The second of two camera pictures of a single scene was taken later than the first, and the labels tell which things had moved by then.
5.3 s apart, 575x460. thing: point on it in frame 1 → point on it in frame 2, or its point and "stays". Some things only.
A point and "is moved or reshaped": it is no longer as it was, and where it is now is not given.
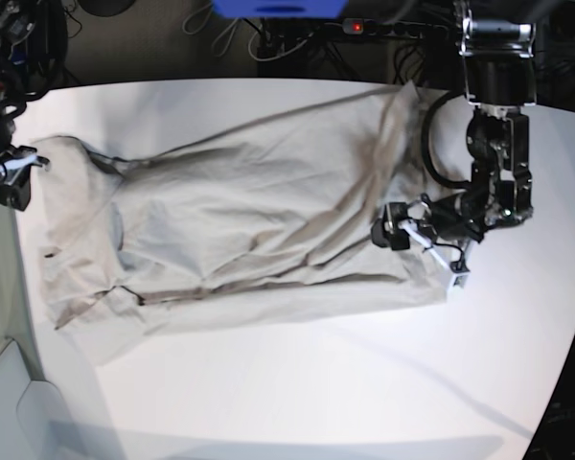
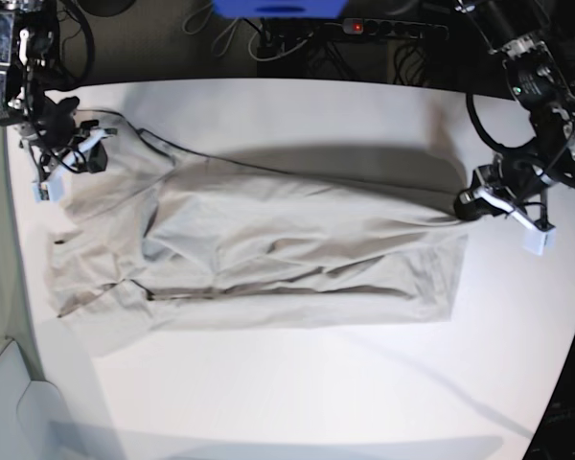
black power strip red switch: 392,28 stays
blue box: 280,9 stays
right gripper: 449,225 → 518,189
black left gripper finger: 16,195 → 98,158
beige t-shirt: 264,220 is moved or reshaped
